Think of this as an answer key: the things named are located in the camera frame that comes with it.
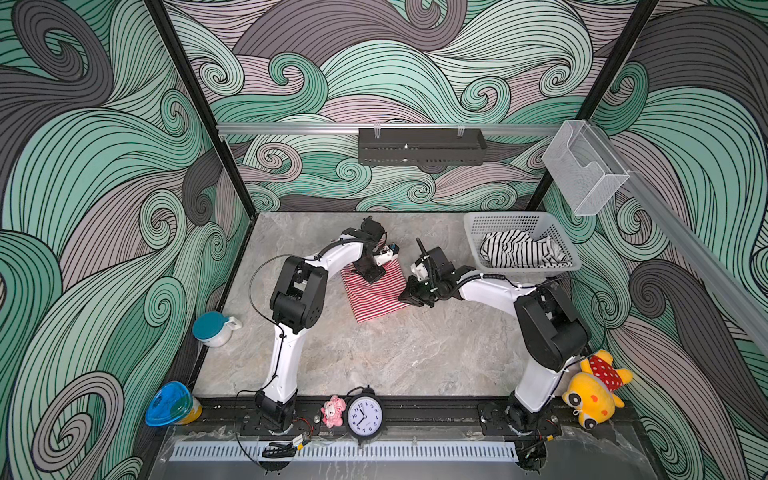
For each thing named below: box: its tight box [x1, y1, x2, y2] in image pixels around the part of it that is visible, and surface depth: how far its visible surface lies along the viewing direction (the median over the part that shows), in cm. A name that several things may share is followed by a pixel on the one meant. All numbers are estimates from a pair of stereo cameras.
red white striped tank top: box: [340, 258, 409, 324], surface depth 95 cm
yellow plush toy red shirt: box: [562, 350, 633, 430], surface depth 74 cm
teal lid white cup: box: [192, 311, 242, 348], surface depth 85 cm
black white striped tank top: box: [479, 229, 572, 269], surface depth 106 cm
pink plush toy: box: [320, 395, 346, 429], surface depth 73 cm
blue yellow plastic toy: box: [145, 381, 203, 427], surface depth 68 cm
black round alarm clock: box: [344, 384, 386, 446], surface depth 73 cm
